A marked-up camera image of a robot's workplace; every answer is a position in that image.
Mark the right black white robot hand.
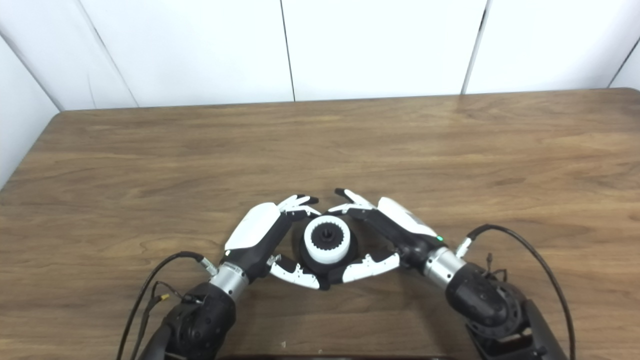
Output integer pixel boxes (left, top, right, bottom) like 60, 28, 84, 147
327, 188, 448, 286

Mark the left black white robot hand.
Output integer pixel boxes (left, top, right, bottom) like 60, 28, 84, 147
224, 194, 331, 292

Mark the white plastic ring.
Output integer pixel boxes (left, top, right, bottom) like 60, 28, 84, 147
303, 215, 352, 265

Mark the round black plastic part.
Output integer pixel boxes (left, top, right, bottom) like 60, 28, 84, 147
298, 212, 359, 290

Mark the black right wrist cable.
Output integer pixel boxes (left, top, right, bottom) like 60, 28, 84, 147
455, 224, 577, 360

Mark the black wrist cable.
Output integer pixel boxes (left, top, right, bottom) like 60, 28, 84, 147
455, 224, 577, 360
116, 251, 219, 360

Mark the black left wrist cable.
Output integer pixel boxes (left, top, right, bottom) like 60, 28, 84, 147
116, 251, 219, 360

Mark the thin black wire bundle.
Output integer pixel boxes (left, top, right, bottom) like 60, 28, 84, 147
482, 252, 511, 283

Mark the thin wire with yellow plug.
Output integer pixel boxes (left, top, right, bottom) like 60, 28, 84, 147
130, 281, 206, 360

